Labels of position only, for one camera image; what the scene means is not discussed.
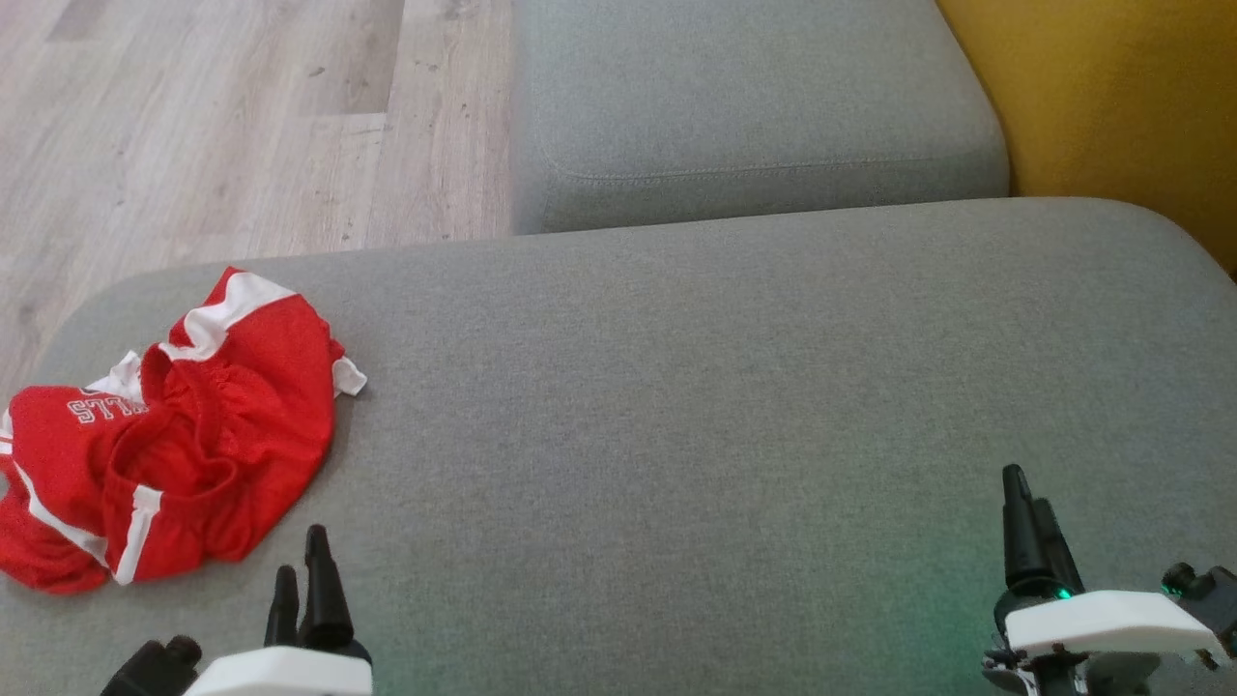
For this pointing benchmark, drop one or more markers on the yellow panel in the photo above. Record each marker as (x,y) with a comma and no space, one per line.
(1121,97)

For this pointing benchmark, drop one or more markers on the small grey sofa cushion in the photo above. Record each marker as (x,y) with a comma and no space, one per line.
(734,97)

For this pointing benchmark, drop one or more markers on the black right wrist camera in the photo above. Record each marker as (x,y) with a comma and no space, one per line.
(1208,585)

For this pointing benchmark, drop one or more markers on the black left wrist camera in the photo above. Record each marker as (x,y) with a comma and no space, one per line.
(155,669)

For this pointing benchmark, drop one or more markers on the red shorts with white stripes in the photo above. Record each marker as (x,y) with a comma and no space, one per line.
(193,435)

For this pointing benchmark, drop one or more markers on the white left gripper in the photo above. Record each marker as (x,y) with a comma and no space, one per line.
(280,675)

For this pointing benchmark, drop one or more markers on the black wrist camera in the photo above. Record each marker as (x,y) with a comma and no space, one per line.
(155,669)
(1208,585)

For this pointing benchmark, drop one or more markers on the large grey sofa seat cushion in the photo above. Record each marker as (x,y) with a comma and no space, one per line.
(676,387)

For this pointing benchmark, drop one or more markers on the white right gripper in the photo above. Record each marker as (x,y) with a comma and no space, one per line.
(1102,623)

